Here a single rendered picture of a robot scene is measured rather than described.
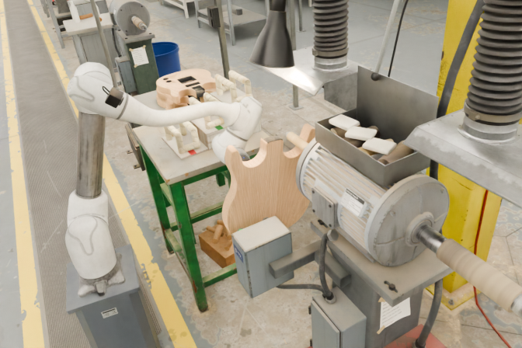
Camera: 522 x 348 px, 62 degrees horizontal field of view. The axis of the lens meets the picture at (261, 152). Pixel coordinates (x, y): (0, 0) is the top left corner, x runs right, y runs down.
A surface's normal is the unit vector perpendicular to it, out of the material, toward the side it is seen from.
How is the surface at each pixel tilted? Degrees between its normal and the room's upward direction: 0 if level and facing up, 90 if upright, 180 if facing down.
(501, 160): 0
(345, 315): 0
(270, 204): 92
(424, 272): 0
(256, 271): 90
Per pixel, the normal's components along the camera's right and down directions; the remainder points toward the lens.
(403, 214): 0.39, 0.34
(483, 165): -0.61, -0.48
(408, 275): -0.08, -0.85
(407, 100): -0.87, 0.31
